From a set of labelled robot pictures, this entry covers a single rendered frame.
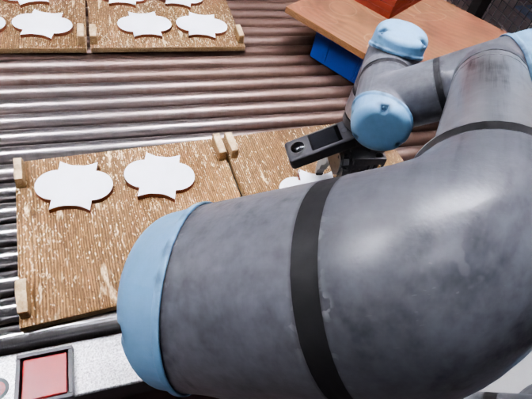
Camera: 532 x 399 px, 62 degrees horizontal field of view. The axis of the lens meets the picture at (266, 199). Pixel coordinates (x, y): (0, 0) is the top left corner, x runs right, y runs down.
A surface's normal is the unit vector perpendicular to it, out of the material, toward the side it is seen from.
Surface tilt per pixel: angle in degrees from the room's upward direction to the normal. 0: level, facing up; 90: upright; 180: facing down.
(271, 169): 0
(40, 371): 0
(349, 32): 0
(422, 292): 36
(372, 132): 90
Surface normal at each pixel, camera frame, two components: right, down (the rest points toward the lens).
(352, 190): -0.33, -0.82
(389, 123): -0.26, 0.72
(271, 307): -0.53, 0.00
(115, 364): 0.16, -0.62
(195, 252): -0.52, -0.53
